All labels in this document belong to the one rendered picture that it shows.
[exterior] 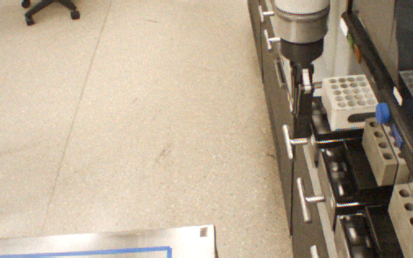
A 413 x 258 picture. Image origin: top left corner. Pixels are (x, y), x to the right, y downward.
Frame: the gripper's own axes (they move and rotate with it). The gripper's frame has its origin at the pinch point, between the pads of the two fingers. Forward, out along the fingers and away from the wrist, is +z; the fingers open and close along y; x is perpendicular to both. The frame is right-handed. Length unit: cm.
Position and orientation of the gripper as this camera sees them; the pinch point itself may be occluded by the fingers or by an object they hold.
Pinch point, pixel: (299, 122)
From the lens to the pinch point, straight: 92.4
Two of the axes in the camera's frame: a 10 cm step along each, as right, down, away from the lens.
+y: -0.2, -6.6, 7.5
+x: -9.9, 1.0, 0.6
